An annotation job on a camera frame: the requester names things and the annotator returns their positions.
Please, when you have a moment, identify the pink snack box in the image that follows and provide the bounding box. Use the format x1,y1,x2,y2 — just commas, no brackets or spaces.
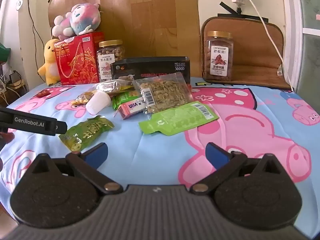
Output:
117,97,148,120

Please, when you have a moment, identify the pig printed blue blanket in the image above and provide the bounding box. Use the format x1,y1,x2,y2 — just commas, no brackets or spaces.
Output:
0,76,320,233

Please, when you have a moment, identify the gold candy packet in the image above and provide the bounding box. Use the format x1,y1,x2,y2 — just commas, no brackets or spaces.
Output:
70,91,97,107

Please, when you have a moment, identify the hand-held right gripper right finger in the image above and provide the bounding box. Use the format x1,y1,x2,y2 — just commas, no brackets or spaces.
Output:
190,142,284,195

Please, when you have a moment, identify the light green pouch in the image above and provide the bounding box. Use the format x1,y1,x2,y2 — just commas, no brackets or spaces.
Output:
139,101,219,136

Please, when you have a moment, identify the yellow duck plush toy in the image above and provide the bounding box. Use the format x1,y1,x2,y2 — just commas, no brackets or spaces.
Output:
37,39,62,86

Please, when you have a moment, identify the pink and blue plush toy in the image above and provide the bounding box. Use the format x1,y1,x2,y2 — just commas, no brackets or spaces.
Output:
52,3,102,40

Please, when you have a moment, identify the black wall cord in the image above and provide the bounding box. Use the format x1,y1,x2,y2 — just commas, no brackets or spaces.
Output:
24,0,48,80

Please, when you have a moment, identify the green plastic item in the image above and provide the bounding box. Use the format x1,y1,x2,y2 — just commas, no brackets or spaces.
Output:
0,42,10,63

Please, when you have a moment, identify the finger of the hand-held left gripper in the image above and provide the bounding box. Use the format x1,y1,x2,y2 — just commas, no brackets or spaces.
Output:
56,120,67,135

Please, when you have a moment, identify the small green snack packet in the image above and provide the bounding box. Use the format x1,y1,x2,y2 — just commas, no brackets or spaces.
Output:
112,91,140,110

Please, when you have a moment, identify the person's left hand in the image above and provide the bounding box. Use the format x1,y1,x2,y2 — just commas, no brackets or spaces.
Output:
0,132,15,152

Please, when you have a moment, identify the cashew jar with gold lid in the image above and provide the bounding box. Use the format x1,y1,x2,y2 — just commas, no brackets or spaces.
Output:
96,39,125,82

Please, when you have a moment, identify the black printed box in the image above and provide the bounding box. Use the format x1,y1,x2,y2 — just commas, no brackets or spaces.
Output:
110,56,192,84

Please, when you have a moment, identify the pecan jar with gold lid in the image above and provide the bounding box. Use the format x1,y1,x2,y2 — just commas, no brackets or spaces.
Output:
203,31,234,82

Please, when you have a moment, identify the diagonal black tape strip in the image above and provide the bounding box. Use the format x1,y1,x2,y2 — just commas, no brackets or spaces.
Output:
219,2,238,15

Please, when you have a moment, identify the brown seat cushion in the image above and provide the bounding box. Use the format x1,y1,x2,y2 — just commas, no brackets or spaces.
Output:
201,16,293,89

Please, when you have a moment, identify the green pickle snack packet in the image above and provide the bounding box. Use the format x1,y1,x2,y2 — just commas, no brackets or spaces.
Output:
59,115,115,152

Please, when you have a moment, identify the white cup with yellow lid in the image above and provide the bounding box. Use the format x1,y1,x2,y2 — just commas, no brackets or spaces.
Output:
85,90,112,115

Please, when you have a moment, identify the wooden board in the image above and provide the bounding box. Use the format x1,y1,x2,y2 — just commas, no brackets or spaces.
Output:
47,0,199,79

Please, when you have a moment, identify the clear packet of brown snacks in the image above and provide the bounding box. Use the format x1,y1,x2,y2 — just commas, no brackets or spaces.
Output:
96,79,135,97

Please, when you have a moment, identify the frosted glass sliding door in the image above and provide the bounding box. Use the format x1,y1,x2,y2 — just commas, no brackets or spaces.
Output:
282,0,320,98

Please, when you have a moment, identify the white cable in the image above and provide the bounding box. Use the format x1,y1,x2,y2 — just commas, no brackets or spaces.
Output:
236,0,295,90

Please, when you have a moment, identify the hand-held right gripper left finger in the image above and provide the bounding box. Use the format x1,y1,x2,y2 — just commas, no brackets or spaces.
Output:
31,142,123,195

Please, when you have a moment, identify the red gift box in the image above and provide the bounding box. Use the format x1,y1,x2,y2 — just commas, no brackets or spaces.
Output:
54,31,105,85

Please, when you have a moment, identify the long black tape strip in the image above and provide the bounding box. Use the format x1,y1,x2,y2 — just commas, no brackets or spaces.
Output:
217,13,269,22

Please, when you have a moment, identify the clear bag of seeds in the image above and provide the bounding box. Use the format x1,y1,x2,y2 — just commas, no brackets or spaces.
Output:
132,72,193,114

